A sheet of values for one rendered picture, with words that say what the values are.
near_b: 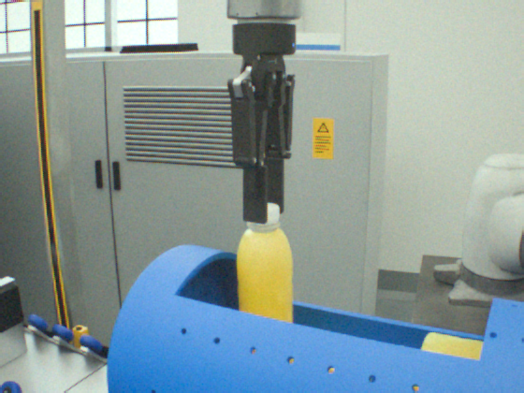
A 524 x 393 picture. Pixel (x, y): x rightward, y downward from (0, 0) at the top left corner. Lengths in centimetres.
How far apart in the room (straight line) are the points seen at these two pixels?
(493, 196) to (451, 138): 225
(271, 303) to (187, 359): 15
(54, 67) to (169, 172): 110
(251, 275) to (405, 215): 272
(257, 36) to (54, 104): 73
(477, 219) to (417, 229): 236
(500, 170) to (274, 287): 50
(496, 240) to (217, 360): 60
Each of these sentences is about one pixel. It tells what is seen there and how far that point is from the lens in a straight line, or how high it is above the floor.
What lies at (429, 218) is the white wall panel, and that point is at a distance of 339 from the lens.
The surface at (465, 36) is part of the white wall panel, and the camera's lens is 324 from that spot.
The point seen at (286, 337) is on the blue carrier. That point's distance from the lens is 59.
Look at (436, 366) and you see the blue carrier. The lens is 55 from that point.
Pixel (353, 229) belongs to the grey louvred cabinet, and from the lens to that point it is 211.
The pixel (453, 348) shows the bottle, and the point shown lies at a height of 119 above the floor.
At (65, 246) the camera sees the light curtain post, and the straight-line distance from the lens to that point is 137.
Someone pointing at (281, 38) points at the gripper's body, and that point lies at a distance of 65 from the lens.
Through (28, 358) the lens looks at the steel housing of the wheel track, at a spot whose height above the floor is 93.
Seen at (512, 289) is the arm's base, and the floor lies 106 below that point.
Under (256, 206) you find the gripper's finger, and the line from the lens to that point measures 68.
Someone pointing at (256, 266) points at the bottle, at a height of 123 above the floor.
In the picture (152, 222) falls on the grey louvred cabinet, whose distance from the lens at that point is 239.
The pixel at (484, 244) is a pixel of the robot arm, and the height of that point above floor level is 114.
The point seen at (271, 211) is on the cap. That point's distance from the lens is 70.
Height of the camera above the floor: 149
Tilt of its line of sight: 16 degrees down
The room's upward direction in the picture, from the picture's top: straight up
